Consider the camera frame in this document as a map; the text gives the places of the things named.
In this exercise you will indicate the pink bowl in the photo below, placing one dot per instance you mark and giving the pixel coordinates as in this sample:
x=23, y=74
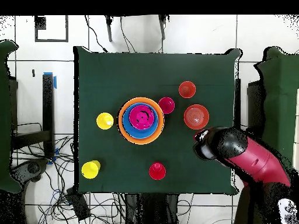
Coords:
x=149, y=116

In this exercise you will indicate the black power adapter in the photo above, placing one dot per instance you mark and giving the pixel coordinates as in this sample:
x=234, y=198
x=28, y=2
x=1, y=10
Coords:
x=78, y=205

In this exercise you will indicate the grey square floor frame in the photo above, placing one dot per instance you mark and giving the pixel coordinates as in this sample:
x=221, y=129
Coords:
x=51, y=40

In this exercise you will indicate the large yellow-orange bowl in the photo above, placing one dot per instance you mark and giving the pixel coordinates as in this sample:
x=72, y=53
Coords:
x=120, y=123

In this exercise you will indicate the black cabinet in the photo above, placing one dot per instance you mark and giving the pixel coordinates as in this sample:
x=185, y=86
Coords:
x=13, y=105
x=255, y=109

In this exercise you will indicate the pink cup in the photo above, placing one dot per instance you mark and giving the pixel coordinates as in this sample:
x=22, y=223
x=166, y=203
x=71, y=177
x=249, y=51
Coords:
x=166, y=105

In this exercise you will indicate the grey office chair base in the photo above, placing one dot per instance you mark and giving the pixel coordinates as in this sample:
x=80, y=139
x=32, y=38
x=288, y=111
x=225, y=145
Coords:
x=30, y=168

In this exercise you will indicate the orange cup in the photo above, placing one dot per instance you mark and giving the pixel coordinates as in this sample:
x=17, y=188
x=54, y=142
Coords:
x=187, y=89

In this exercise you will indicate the amber yellow cup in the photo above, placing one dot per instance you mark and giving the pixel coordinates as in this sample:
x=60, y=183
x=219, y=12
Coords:
x=104, y=122

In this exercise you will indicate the small orange bowl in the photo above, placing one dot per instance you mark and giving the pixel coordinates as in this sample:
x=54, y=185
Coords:
x=196, y=116

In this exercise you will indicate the blue tape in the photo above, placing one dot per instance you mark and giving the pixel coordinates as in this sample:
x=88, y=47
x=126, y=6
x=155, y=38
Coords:
x=55, y=82

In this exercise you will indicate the black metal stand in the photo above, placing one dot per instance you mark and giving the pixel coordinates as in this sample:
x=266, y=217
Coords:
x=48, y=105

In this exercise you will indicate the blue bowl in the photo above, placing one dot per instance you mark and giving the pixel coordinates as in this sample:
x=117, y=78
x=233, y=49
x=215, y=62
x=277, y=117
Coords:
x=140, y=134

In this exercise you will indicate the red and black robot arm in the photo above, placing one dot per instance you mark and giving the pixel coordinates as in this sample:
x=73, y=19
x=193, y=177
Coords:
x=257, y=161

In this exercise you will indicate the dark green table cloth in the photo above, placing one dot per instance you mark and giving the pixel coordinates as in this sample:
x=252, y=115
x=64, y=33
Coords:
x=140, y=65

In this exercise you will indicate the red cup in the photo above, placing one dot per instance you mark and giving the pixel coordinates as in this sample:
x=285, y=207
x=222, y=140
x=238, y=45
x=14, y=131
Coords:
x=157, y=173

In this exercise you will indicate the green cloth side table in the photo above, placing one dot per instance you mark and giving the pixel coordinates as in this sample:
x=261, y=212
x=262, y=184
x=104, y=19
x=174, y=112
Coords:
x=4, y=116
x=280, y=105

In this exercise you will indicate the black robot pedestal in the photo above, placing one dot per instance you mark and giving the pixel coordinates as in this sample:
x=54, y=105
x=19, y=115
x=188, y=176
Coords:
x=151, y=210

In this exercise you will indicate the bright yellow cup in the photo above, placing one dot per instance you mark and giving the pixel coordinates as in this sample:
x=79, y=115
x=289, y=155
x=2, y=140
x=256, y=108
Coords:
x=90, y=170

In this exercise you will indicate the grey metal leg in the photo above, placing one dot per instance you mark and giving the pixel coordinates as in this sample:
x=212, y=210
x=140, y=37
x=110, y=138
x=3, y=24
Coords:
x=109, y=30
x=162, y=28

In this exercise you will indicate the black metal post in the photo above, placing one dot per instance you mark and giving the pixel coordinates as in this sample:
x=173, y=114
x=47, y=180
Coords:
x=237, y=105

